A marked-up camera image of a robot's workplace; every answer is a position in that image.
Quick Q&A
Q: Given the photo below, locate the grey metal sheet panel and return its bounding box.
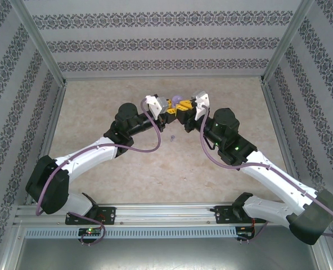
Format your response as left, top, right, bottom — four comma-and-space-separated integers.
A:
3, 237, 332, 270

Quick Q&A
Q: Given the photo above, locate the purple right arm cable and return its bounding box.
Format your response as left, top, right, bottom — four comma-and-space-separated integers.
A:
200, 105, 333, 243

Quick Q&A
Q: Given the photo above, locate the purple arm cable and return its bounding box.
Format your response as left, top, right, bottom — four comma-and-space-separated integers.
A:
200, 105, 333, 243
36, 100, 163, 248

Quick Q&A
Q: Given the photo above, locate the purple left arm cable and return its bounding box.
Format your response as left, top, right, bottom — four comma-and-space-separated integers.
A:
36, 100, 163, 248

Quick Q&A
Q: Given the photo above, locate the aluminium table side rail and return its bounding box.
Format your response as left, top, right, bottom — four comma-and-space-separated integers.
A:
259, 80, 305, 188
24, 83, 69, 205

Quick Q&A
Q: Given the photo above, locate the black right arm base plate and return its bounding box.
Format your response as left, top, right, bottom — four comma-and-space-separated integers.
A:
214, 205, 267, 225

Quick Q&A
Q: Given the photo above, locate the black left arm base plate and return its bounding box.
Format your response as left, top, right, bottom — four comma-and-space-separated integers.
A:
65, 206, 117, 226

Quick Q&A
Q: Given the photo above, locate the aluminium mounting rail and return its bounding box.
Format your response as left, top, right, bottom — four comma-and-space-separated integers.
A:
13, 202, 290, 226

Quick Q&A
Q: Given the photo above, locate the aluminium frame post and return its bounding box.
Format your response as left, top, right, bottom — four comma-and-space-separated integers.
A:
260, 0, 317, 85
11, 0, 69, 87

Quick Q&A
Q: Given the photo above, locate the slotted grey cable duct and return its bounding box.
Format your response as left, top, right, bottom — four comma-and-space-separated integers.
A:
24, 227, 238, 240

